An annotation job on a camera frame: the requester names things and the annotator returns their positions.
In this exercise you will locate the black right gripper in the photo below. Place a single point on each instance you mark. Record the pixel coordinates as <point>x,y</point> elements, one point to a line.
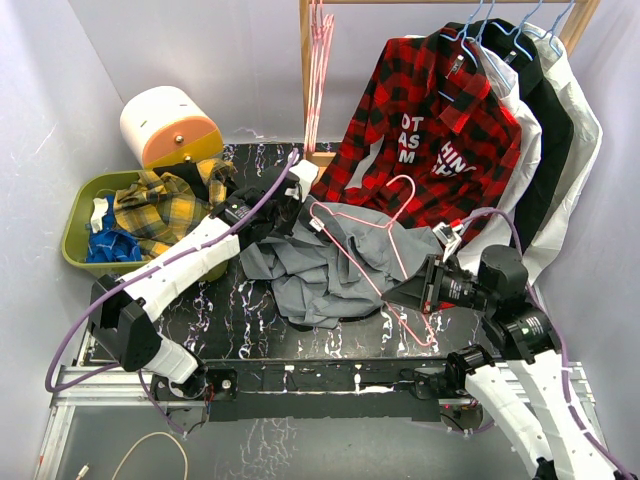
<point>421,292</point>

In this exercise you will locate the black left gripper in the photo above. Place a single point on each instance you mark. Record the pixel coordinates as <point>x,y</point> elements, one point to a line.
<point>297,207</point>

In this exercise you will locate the pink wire hanger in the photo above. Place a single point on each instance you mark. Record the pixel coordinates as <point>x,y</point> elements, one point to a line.
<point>388,228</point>

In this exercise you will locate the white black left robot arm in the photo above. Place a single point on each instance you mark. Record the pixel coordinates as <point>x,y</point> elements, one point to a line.
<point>127,308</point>

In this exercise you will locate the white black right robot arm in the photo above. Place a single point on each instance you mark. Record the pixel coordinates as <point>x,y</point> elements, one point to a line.
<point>549,430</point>

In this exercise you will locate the yellow plaid shirt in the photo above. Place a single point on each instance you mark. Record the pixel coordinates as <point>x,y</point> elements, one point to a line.
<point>158,211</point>

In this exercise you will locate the light grey white shirt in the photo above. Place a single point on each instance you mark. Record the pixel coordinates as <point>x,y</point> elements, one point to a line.
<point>583,152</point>

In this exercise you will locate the red black plaid shirt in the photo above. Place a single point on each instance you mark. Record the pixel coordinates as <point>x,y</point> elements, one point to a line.
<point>368,155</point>

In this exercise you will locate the wooden clothes rack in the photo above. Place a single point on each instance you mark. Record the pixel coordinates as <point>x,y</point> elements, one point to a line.
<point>569,27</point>

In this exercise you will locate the white orange cylinder container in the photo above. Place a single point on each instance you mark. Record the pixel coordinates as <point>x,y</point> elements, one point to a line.
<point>163,126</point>

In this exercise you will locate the blue cloth in basket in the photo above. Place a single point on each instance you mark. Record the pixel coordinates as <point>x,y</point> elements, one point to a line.
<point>112,244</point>

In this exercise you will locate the white cloth in basket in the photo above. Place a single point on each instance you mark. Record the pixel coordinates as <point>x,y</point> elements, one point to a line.
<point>100,209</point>

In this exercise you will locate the olive green laundry basket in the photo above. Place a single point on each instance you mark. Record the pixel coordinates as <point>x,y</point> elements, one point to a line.
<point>76,235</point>

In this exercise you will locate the pink hangers bundle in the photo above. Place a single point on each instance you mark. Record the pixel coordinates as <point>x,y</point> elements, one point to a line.
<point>316,35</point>

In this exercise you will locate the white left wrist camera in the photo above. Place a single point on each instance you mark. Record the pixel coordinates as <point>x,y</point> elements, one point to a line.
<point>303,175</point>

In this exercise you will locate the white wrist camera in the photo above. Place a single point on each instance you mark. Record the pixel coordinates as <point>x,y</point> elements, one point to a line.
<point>303,175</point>
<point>449,237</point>

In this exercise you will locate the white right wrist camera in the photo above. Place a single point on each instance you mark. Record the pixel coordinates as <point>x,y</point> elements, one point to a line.
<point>449,237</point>

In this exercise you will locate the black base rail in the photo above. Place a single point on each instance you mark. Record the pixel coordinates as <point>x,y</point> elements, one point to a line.
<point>419,389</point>

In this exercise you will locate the aluminium frame rail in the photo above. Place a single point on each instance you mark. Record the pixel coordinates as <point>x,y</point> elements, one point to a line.
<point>106,422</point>

